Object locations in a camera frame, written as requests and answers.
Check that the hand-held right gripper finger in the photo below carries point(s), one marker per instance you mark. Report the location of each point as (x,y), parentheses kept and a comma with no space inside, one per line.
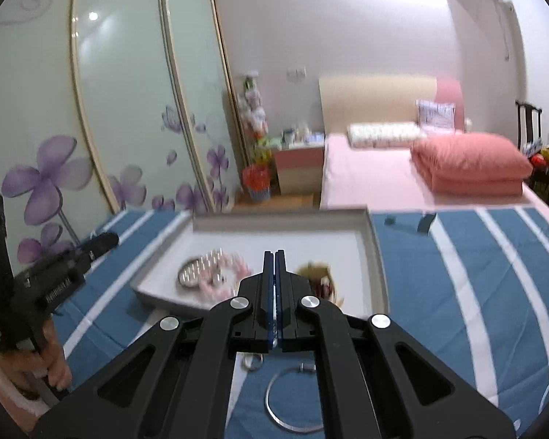
(269,302)
(280,302)

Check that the red flower bucket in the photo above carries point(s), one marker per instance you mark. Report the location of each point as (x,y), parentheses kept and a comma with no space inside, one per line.
(256,178)

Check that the dark wooden chair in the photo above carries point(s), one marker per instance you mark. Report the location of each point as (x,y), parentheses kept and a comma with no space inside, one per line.
(523,123)

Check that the lavender printed pillow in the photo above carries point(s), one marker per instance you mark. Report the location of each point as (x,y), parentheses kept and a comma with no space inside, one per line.
(434,114)

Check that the white wall switch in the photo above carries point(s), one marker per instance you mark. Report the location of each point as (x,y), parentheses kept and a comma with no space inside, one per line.
(296,73)

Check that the person's left hand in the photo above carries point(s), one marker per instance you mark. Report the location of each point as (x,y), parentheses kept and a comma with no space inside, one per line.
(50,361)

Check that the white floral pillow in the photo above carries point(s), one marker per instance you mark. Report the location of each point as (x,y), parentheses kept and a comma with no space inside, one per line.
(384,135)

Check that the grey cardboard box tray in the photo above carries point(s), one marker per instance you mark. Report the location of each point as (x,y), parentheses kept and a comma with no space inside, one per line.
(301,242)

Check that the person's left forearm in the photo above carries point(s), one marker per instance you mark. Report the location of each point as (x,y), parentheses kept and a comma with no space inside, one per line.
(4,393)

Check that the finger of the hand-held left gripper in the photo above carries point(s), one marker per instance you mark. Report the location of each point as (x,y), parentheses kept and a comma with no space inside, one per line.
(96,249)

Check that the floral sliding door wardrobe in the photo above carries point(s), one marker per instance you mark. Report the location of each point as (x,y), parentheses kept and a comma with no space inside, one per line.
(119,100)

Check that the plush toy column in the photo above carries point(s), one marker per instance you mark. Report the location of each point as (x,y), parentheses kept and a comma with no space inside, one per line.
(253,109)

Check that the stuffed toy pile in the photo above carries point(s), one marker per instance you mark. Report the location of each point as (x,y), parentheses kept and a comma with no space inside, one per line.
(542,160)

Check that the pink bed sheet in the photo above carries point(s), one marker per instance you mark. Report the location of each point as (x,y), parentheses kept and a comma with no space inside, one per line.
(365,178)

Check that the blue white striped sheet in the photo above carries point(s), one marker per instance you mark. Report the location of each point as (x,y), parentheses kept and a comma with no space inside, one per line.
(439,283)

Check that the thin silver bangle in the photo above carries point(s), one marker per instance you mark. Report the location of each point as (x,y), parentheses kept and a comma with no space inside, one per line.
(308,368)

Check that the cream plastic hair clip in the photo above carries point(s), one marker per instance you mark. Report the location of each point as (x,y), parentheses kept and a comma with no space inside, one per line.
(317,267)

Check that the cream and pink headboard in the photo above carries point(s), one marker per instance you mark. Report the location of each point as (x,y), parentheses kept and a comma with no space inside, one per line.
(370,100)

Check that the pink nightstand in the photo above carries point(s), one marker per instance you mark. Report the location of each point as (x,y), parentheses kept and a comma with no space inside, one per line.
(297,169)

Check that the folded pink quilt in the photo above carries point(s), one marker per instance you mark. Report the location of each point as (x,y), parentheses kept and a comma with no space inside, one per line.
(471,160)

